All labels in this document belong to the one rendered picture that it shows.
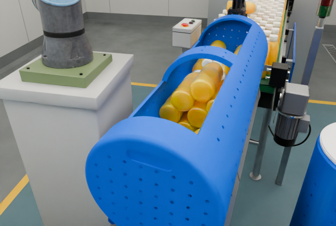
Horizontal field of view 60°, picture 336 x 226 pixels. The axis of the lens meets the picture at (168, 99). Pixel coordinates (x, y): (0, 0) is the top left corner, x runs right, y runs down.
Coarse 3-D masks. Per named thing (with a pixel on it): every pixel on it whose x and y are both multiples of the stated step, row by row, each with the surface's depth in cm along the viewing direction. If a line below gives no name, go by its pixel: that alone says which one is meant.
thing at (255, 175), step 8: (280, 48) 183; (280, 88) 137; (264, 96) 168; (272, 96) 168; (264, 104) 160; (272, 104) 176; (264, 112) 181; (264, 120) 183; (264, 128) 185; (264, 136) 188; (256, 144) 194; (264, 144) 192; (256, 152) 197; (256, 160) 199; (256, 168) 202; (256, 176) 208
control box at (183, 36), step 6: (180, 24) 153; (192, 24) 153; (198, 24) 157; (174, 30) 149; (180, 30) 147; (186, 30) 146; (192, 30) 148; (198, 30) 159; (174, 36) 150; (180, 36) 149; (186, 36) 148; (192, 36) 150; (198, 36) 162; (174, 42) 152; (180, 42) 150; (186, 42) 149; (192, 42) 152
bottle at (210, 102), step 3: (222, 81) 88; (219, 84) 87; (219, 87) 85; (216, 90) 84; (216, 93) 82; (213, 96) 80; (210, 99) 80; (213, 99) 79; (207, 102) 80; (210, 102) 79; (207, 105) 80; (210, 105) 80; (207, 108) 81; (207, 111) 81
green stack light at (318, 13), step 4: (320, 8) 142; (324, 8) 141; (328, 8) 141; (316, 12) 146; (320, 12) 143; (324, 12) 142; (328, 12) 142; (320, 16) 144; (324, 16) 143; (328, 16) 143
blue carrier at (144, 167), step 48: (192, 48) 87; (240, 48) 89; (240, 96) 70; (96, 144) 53; (144, 144) 48; (192, 144) 49; (240, 144) 63; (96, 192) 59; (144, 192) 54; (192, 192) 49
